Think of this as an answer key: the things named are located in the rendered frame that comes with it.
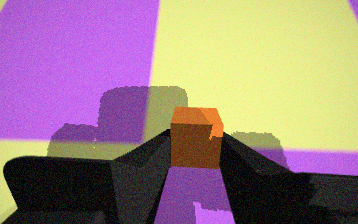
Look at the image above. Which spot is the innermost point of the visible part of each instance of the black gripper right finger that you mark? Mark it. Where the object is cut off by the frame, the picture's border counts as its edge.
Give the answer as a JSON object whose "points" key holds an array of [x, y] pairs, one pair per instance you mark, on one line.
{"points": [[260, 191]]}

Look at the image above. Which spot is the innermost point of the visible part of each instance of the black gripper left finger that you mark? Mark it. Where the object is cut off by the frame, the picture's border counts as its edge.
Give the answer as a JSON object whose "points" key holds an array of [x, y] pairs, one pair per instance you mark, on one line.
{"points": [[128, 189]]}

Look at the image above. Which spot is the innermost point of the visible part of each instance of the brown block with black square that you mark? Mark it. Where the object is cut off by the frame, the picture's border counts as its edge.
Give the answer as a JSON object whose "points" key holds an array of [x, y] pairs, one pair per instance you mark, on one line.
{"points": [[196, 137]]}

